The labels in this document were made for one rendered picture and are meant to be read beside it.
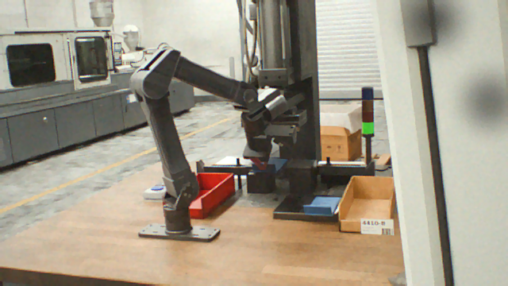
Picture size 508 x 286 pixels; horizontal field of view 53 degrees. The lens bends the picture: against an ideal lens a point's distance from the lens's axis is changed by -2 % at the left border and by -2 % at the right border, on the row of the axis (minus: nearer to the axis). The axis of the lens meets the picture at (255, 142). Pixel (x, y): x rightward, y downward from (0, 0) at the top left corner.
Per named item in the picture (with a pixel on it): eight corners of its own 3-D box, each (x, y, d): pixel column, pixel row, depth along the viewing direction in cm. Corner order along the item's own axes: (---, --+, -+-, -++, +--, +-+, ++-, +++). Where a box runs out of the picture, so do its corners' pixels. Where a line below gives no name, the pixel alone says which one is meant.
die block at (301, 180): (247, 193, 158) (245, 169, 157) (256, 183, 168) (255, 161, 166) (310, 195, 152) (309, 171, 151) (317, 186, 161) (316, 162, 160)
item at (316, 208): (303, 216, 129) (302, 205, 128) (316, 198, 143) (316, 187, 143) (331, 218, 127) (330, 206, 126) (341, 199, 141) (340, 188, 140)
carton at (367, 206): (339, 235, 123) (338, 204, 121) (352, 202, 146) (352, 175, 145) (394, 238, 119) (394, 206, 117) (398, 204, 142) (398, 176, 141)
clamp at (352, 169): (317, 189, 158) (315, 157, 156) (318, 186, 161) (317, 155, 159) (366, 191, 153) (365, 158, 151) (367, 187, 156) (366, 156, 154)
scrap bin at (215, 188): (163, 217, 141) (161, 196, 140) (200, 191, 164) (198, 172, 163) (204, 219, 137) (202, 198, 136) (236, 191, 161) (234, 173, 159)
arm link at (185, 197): (180, 175, 131) (159, 179, 128) (195, 182, 123) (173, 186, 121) (182, 199, 132) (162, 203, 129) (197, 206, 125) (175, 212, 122)
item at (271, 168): (251, 172, 147) (251, 163, 146) (265, 159, 161) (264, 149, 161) (275, 174, 145) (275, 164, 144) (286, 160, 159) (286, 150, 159)
